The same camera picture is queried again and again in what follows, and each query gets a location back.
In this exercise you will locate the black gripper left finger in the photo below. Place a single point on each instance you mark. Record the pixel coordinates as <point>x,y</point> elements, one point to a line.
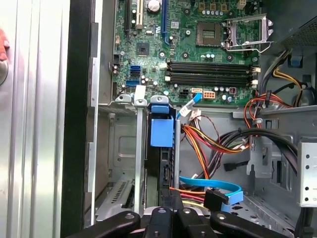
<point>159,223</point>

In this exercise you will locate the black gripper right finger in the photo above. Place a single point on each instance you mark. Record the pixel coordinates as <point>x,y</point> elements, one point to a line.
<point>190,223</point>

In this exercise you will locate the hard disk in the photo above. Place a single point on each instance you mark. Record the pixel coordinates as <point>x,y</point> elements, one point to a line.
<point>161,131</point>

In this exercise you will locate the small round black tool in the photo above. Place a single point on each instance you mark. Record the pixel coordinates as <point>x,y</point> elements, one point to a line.
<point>3,72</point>

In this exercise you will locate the grey metal disk bay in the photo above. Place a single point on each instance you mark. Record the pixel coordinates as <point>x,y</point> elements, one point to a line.
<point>123,129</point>

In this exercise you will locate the person's hand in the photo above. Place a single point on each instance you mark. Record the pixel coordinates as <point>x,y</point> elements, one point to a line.
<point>3,45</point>

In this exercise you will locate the grey metal drive cage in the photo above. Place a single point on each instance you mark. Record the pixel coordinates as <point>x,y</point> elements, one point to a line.
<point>262,158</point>

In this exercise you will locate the orange white power connector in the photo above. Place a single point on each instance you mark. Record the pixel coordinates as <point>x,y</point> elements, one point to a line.
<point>209,95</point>

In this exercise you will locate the wide blue header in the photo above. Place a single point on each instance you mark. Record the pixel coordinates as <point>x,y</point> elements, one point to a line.
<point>133,83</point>

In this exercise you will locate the black RAM slot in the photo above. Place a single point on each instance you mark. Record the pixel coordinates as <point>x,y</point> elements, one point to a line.
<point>210,82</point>
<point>210,76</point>
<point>210,69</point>
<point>210,64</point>

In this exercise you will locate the black open PC case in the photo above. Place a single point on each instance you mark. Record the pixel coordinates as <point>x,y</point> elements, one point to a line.
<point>76,99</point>

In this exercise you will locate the black SATA port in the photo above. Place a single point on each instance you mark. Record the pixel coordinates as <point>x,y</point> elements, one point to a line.
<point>135,72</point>

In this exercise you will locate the blue SATA port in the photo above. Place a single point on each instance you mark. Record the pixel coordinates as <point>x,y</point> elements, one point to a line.
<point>135,67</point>

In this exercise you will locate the square black chipset chip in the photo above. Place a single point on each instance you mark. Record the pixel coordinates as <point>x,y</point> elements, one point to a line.
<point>142,48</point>

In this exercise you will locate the green motherboard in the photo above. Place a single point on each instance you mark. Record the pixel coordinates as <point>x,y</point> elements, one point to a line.
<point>178,39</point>

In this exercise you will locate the CPU socket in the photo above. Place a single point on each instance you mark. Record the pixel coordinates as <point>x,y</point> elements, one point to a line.
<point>208,34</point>

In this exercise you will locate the blue plastic drive latch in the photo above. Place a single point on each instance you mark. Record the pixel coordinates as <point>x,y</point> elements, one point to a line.
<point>296,60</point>

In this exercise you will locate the blue expansion slot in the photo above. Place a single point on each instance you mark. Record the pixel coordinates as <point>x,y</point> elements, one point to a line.
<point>164,19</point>

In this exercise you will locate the black expansion slot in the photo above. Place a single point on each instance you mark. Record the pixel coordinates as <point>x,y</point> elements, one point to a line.
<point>127,17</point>

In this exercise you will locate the white expansion slot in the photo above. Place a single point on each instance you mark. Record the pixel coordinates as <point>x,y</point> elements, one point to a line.
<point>139,15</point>

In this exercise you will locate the white four pin connector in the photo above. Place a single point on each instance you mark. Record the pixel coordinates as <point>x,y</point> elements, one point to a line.
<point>242,3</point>

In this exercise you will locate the metal socket cover frame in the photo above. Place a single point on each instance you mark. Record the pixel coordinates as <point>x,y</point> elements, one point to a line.
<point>266,27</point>

